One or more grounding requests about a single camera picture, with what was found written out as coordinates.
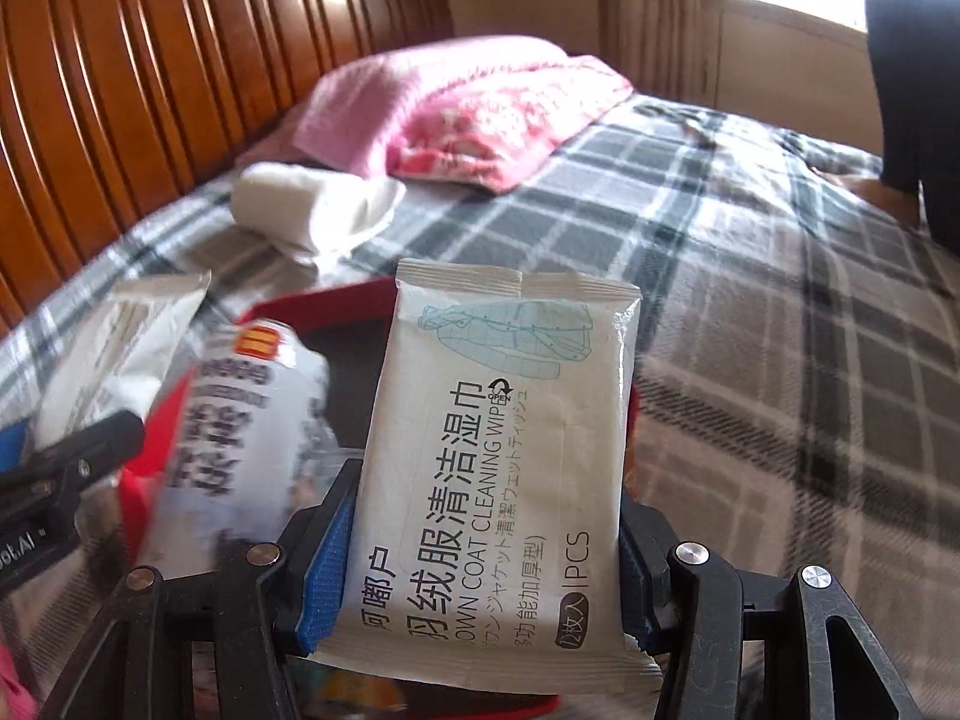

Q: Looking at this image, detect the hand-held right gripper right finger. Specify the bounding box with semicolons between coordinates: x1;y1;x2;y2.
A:
615;499;960;720

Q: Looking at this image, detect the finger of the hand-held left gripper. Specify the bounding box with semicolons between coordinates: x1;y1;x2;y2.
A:
0;411;147;500

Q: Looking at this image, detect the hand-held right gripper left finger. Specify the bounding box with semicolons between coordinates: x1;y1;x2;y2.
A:
41;457;365;720

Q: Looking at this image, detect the red container box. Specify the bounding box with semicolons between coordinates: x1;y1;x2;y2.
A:
112;277;646;720

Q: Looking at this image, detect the white packet with barcode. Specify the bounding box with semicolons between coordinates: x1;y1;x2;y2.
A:
34;270;215;451

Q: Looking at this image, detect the white snack bag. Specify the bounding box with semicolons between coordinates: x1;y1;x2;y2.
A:
146;319;338;563

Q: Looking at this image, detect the white wipe packet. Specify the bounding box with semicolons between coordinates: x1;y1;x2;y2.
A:
309;259;665;713

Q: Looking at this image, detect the orange snack packet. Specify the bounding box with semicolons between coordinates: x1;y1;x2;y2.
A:
315;671;406;713

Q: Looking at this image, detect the white folded cloth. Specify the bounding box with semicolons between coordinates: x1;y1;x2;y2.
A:
229;161;406;267

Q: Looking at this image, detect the wooden slatted headboard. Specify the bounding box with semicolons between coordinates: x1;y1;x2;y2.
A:
0;0;455;335

